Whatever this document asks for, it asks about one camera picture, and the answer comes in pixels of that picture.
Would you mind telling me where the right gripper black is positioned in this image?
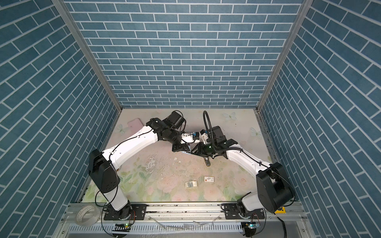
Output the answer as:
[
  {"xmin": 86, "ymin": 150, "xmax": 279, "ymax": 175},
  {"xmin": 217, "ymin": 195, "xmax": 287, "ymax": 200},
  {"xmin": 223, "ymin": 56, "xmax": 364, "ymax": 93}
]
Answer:
[{"xmin": 190, "ymin": 141, "xmax": 218, "ymax": 157}]

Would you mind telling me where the white staple box sleeve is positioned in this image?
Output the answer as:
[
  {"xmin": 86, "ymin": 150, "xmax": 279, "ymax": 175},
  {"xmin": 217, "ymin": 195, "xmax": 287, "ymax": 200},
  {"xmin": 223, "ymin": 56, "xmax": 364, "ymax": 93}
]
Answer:
[{"xmin": 204, "ymin": 176, "xmax": 214, "ymax": 182}]

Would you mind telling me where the staple box tray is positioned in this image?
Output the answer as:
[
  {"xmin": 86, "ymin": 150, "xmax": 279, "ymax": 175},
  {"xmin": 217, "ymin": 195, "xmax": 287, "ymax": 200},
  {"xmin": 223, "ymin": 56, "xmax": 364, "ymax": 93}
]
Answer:
[{"xmin": 185, "ymin": 180, "xmax": 197, "ymax": 188}]

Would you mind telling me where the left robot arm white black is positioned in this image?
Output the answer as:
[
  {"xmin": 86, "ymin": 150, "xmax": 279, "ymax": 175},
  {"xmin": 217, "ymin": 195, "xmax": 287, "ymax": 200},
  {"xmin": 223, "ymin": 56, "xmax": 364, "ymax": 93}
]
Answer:
[{"xmin": 88, "ymin": 111, "xmax": 189, "ymax": 212}]

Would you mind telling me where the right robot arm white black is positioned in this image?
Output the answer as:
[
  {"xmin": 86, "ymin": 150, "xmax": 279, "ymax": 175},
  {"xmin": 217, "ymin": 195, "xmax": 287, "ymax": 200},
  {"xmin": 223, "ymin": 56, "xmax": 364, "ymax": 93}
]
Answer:
[{"xmin": 182, "ymin": 126, "xmax": 295, "ymax": 218}]

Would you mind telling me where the pink phone case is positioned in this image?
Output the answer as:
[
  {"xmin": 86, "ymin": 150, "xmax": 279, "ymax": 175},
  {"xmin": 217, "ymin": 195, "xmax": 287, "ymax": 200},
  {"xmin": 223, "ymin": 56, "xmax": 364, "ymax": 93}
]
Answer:
[{"xmin": 127, "ymin": 118, "xmax": 144, "ymax": 136}]

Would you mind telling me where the floral table mat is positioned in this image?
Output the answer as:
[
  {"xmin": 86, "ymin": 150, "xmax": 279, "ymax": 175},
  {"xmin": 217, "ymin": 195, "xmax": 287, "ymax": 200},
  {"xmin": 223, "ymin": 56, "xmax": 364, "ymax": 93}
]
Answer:
[{"xmin": 81, "ymin": 108, "xmax": 283, "ymax": 203}]

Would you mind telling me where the yellow tape measure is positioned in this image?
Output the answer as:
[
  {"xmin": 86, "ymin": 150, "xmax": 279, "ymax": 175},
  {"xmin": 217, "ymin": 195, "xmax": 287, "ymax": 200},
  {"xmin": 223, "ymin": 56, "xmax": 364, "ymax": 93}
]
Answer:
[{"xmin": 275, "ymin": 206, "xmax": 286, "ymax": 214}]

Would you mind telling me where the clear tape roll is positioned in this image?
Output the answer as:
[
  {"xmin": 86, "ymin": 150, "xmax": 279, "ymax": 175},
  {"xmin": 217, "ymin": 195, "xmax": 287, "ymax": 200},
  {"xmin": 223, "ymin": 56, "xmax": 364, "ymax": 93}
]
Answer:
[{"xmin": 75, "ymin": 205, "xmax": 101, "ymax": 227}]

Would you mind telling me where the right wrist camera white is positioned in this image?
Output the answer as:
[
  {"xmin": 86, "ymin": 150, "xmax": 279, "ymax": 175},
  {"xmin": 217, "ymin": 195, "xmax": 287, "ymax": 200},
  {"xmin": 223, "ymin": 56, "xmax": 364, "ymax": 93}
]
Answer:
[{"xmin": 199, "ymin": 133, "xmax": 209, "ymax": 144}]

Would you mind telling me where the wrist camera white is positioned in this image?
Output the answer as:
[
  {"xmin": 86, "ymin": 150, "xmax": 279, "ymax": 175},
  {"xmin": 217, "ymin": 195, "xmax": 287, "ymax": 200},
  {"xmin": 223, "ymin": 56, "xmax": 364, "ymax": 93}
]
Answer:
[
  {"xmin": 181, "ymin": 132, "xmax": 200, "ymax": 144},
  {"xmin": 199, "ymin": 133, "xmax": 209, "ymax": 144}
]

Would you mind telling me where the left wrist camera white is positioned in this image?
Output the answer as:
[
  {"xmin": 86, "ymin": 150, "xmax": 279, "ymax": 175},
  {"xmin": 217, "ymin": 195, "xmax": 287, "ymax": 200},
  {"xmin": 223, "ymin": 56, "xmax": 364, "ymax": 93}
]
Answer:
[{"xmin": 181, "ymin": 132, "xmax": 200, "ymax": 144}]

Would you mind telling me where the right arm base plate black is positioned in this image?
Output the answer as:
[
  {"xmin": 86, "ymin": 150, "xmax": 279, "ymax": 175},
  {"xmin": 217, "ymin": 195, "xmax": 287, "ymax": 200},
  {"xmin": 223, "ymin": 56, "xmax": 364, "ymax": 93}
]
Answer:
[{"xmin": 220, "ymin": 203, "xmax": 265, "ymax": 220}]

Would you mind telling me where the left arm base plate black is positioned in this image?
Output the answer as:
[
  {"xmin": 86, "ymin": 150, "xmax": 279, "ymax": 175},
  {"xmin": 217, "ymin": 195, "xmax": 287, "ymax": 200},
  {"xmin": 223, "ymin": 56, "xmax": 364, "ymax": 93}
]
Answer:
[{"xmin": 104, "ymin": 203, "xmax": 147, "ymax": 221}]

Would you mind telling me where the aluminium rail frame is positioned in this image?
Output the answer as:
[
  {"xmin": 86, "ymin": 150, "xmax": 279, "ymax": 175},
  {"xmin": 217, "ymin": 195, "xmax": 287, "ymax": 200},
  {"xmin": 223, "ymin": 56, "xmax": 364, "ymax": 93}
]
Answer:
[{"xmin": 53, "ymin": 202, "xmax": 315, "ymax": 238}]

